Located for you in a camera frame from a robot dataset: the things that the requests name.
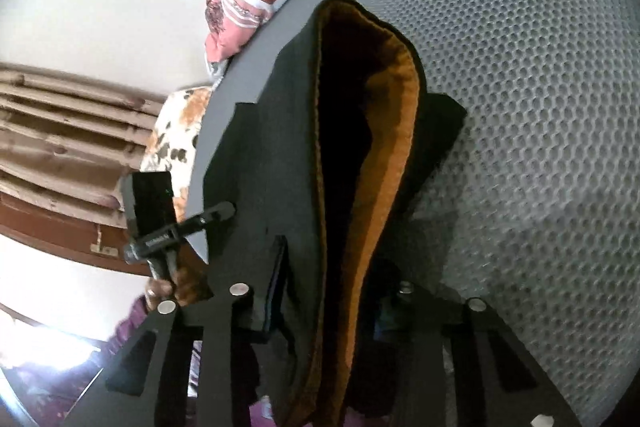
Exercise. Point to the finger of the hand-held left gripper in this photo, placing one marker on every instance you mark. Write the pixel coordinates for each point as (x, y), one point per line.
(215, 212)

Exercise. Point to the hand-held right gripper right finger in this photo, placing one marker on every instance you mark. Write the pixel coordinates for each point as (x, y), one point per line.
(386, 313)

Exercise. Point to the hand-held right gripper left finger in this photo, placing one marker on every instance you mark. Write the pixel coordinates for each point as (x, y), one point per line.
(275, 289)

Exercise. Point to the black pants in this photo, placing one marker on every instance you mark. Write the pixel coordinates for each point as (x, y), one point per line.
(300, 132)

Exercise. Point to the person's left forearm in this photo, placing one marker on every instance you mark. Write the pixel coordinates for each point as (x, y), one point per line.
(132, 324)

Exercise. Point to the person's left hand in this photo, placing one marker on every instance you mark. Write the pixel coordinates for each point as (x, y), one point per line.
(187, 284)

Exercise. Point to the floral pillow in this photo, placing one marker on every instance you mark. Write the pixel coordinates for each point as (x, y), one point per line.
(170, 132)

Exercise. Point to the beige curtain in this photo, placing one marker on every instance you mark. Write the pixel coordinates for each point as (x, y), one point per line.
(60, 142)

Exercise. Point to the grey mesh mat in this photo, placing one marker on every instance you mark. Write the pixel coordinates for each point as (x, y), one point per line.
(525, 107)

